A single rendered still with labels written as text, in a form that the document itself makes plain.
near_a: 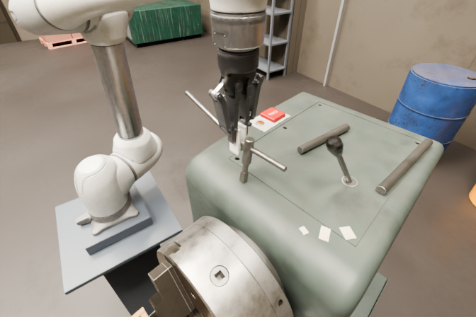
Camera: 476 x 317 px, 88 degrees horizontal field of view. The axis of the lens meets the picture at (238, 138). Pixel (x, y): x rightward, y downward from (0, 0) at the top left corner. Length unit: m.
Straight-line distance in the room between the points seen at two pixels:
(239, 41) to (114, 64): 0.59
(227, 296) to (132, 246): 0.72
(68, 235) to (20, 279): 1.04
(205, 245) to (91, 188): 0.61
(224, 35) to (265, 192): 0.34
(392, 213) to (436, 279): 1.64
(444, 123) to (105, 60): 2.59
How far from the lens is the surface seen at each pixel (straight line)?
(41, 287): 2.20
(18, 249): 2.48
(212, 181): 0.62
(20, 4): 0.80
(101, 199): 1.07
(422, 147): 0.82
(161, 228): 1.17
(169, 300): 0.58
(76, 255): 1.23
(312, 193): 0.59
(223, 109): 0.46
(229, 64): 0.44
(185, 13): 6.56
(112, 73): 0.95
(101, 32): 0.88
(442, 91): 2.64
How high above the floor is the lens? 1.69
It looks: 37 degrees down
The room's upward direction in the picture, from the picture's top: straight up
